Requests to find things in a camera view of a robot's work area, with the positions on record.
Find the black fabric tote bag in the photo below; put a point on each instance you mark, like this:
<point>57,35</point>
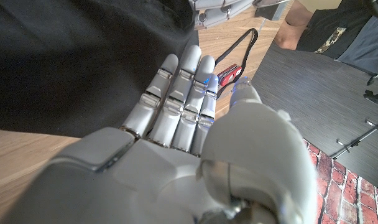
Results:
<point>67,62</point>

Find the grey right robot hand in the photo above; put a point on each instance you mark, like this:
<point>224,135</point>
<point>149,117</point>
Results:
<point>176,174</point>

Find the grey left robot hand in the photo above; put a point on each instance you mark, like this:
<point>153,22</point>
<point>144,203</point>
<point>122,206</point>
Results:
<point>217,11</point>

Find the metal door rail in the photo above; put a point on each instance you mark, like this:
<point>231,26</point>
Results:
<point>357,142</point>

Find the person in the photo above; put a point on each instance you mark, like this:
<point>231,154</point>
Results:
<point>347,37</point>

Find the small red pocket device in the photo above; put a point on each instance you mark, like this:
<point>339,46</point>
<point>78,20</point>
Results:
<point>231,74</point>

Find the red brick print backdrop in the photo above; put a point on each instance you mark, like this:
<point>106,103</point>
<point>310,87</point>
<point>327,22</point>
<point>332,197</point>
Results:
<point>347,193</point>

